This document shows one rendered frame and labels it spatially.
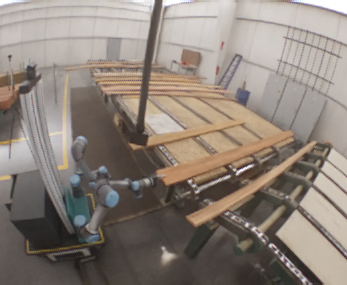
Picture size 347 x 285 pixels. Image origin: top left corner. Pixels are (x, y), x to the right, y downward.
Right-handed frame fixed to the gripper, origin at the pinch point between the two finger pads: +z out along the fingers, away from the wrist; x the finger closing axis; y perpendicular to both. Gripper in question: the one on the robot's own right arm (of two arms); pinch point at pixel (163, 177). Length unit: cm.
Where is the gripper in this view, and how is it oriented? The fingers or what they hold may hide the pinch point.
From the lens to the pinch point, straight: 165.1
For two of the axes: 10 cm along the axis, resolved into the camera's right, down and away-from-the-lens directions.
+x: 1.8, -8.3, -5.3
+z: 8.3, -1.6, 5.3
